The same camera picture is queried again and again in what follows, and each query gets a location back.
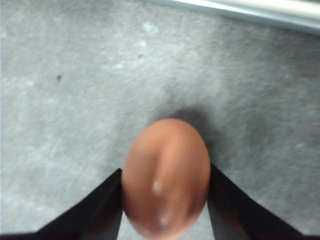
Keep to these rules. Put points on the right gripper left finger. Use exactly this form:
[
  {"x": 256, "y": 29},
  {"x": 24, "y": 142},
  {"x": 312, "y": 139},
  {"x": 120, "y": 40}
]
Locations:
[{"x": 82, "y": 220}]

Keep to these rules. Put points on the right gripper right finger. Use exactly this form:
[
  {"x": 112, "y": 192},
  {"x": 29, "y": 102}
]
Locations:
[{"x": 240, "y": 220}]

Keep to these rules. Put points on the brown egg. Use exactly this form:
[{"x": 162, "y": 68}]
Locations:
[{"x": 166, "y": 175}]

